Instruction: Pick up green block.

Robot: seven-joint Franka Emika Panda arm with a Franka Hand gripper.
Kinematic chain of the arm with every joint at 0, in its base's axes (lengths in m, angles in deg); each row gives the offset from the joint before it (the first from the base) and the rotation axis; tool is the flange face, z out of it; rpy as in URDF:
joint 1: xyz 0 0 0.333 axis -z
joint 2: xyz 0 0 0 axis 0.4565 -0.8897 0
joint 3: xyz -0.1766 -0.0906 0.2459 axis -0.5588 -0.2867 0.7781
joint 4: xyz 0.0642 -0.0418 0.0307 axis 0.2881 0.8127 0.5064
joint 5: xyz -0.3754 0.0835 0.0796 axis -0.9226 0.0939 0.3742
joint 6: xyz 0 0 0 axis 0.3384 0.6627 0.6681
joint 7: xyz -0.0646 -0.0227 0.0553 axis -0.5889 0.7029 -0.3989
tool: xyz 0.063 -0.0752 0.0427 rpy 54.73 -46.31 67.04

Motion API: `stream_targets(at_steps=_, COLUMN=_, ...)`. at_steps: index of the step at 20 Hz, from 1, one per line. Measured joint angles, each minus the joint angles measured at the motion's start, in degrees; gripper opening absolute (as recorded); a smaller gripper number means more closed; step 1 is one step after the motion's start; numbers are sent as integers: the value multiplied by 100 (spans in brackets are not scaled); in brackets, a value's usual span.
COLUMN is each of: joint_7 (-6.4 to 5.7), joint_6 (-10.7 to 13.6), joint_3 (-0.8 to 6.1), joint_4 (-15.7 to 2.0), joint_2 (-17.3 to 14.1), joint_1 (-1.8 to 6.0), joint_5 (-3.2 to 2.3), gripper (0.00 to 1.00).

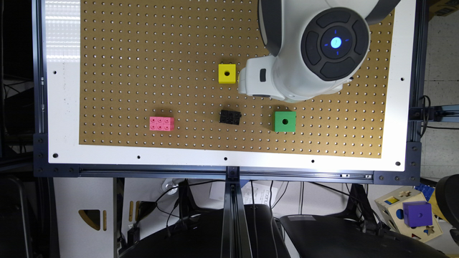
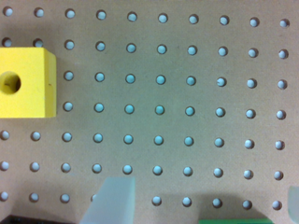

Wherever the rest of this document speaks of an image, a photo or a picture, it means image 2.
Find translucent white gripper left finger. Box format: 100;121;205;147
79;177;135;224

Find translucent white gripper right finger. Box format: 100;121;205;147
288;186;299;224

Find green block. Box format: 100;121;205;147
198;218;274;224

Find black interlocking block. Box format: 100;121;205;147
0;215;74;224

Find yellow cube with hole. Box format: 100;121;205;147
0;48;57;119

